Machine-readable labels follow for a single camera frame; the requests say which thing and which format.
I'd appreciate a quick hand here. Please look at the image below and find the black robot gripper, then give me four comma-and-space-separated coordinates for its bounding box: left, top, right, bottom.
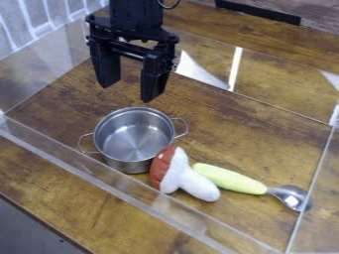
85, 0, 179, 102

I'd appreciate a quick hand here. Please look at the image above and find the silver metal pot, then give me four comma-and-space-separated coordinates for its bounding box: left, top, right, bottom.
79, 107, 190, 175

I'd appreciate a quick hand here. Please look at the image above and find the plush red white mushroom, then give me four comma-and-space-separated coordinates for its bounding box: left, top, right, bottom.
150, 145, 221, 201

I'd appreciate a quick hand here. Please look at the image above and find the black bar on table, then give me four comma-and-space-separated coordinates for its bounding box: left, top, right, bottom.
216, 0, 302, 26

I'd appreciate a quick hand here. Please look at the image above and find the yellow plush corn cob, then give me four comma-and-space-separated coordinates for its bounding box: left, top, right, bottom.
193, 163, 268, 194

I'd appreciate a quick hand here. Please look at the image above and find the silver metal spoon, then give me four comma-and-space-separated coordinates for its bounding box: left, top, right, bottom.
266, 185, 313, 212

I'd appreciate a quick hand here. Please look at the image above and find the black cable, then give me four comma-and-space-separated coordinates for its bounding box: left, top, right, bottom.
157, 0, 183, 10

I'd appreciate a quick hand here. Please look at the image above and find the clear acrylic enclosure wall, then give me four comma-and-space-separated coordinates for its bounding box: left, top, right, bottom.
0, 17, 339, 254

